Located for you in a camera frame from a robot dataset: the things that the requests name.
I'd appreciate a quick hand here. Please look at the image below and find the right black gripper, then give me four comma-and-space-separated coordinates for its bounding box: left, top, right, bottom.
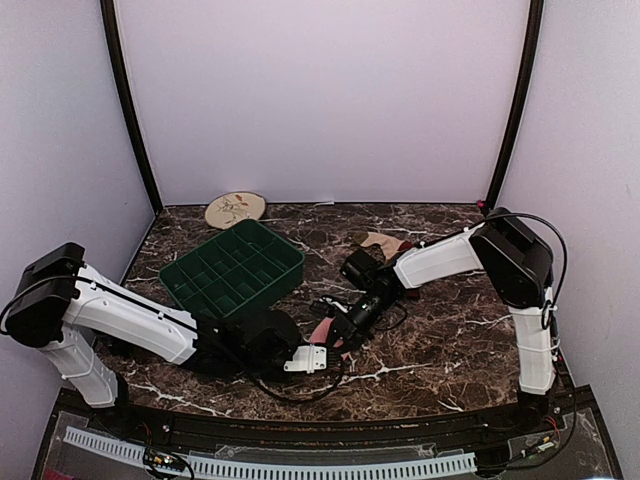
325, 290, 398, 356

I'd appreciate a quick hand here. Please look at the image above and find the pink sock with green patches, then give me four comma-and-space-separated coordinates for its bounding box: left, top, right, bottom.
305, 317, 334, 369

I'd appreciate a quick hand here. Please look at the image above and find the green plastic divider tray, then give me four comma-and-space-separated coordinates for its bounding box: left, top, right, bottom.
159, 219, 305, 318

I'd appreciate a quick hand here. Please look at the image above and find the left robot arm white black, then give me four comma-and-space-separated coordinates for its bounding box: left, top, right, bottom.
1, 242, 345, 436

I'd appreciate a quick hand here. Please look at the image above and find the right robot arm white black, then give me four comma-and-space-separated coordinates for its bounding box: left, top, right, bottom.
311, 208, 565, 434

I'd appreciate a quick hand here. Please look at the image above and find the striped beige brown sock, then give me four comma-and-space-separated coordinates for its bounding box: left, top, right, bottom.
353, 231, 413, 261

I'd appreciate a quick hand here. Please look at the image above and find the round embroidered plate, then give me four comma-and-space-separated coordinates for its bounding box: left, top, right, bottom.
204, 191, 266, 230

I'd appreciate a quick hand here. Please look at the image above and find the small green circuit board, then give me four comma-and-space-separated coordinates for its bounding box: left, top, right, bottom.
142, 448, 186, 472

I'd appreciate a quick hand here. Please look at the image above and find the black front table rail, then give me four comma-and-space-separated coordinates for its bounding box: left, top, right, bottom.
59, 392, 574, 451

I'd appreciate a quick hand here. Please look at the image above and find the black right frame post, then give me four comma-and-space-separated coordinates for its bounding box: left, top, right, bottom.
484, 0, 545, 213

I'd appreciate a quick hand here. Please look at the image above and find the black frame post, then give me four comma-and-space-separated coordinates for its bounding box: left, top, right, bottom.
484, 0, 545, 213
99, 0, 164, 216

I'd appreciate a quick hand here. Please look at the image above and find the black left frame post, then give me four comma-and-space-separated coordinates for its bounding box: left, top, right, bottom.
99, 0, 164, 216

